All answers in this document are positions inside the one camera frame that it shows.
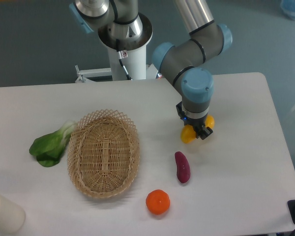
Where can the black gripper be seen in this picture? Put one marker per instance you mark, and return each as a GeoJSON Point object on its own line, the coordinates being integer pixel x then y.
{"type": "Point", "coordinates": [197, 120]}

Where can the yellow mango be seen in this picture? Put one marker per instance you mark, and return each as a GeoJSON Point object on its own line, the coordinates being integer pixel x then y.
{"type": "Point", "coordinates": [188, 134]}

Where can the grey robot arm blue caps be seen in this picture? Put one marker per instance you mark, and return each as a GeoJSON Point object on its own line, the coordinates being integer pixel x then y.
{"type": "Point", "coordinates": [180, 65]}

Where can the purple sweet potato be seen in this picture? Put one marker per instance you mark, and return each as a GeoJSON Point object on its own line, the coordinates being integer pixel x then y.
{"type": "Point", "coordinates": [183, 168]}

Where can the orange tangerine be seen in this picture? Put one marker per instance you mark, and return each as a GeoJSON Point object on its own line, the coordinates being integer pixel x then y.
{"type": "Point", "coordinates": [158, 202]}

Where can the woven wicker basket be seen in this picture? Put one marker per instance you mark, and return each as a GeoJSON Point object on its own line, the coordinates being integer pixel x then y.
{"type": "Point", "coordinates": [103, 154]}

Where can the green bok choy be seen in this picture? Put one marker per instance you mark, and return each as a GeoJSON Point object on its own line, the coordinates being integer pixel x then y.
{"type": "Point", "coordinates": [48, 149]}

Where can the blue plastic bag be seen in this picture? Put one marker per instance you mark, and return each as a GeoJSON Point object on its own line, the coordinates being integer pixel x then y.
{"type": "Point", "coordinates": [288, 8]}

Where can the cream cylindrical bottle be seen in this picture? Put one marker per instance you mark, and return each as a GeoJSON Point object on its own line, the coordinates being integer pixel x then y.
{"type": "Point", "coordinates": [12, 216]}

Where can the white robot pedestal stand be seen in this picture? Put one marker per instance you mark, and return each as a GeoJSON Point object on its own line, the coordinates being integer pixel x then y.
{"type": "Point", "coordinates": [126, 46]}

